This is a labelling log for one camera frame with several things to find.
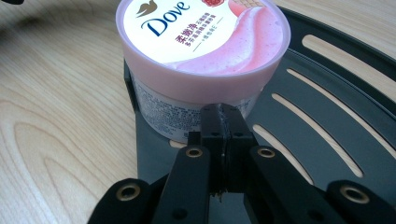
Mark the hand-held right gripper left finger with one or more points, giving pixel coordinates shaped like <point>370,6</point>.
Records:
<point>193,180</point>

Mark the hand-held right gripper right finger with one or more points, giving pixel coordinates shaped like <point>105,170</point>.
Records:
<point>264,180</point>

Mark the black fan-shaped slotted rack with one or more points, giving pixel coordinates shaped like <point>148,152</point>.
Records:
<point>311,118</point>

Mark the pink lidded cream jar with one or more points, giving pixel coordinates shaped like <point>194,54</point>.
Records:
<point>202,46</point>

